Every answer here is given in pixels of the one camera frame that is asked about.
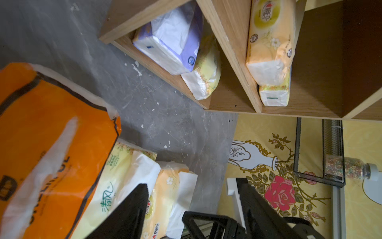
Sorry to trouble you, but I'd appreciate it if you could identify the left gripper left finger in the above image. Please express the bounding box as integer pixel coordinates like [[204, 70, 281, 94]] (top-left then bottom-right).
[[87, 184, 149, 239]]

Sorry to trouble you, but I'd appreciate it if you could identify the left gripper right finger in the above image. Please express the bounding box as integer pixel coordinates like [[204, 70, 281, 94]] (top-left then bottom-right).
[[226, 178, 323, 239]]

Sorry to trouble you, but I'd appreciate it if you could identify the white orange tissue pack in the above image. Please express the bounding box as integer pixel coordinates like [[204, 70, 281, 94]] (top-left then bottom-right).
[[141, 161, 198, 239]]

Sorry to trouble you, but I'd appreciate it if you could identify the green white tissue pack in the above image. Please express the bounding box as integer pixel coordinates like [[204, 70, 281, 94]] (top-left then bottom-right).
[[259, 67, 291, 107]]

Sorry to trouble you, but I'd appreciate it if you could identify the pale yellow tissue pack bottom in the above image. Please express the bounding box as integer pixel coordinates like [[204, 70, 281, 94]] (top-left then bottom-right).
[[181, 34, 221, 101]]

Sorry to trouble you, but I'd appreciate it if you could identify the cream tissue pack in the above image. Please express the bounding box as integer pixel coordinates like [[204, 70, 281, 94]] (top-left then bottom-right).
[[246, 0, 296, 86]]

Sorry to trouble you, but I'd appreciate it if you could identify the wooden three-tier shelf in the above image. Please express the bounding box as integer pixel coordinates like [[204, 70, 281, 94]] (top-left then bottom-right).
[[99, 1, 382, 121]]

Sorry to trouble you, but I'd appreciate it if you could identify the white purple tissue pack bottom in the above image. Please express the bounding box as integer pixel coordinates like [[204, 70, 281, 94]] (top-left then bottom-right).
[[133, 1, 204, 75]]

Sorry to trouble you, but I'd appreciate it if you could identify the clear jar with filling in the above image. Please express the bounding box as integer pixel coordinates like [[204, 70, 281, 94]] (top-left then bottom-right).
[[324, 154, 379, 181]]

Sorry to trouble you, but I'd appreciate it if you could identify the black wire wall basket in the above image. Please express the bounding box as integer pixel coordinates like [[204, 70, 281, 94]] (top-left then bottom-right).
[[293, 117, 346, 188]]

